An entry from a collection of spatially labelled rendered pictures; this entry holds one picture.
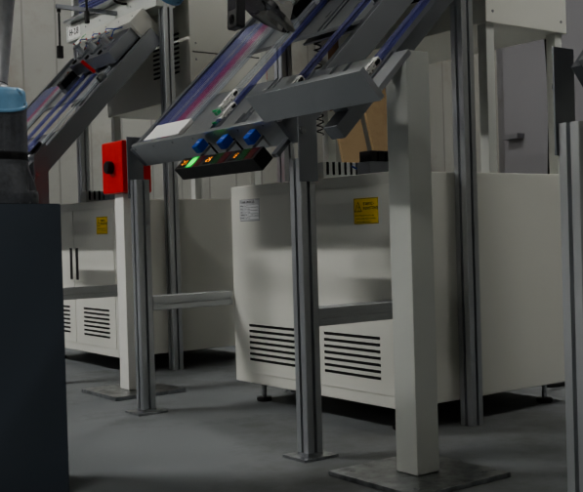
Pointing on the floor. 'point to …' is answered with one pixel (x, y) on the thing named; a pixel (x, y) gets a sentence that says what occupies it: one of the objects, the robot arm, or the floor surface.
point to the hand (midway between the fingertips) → (286, 30)
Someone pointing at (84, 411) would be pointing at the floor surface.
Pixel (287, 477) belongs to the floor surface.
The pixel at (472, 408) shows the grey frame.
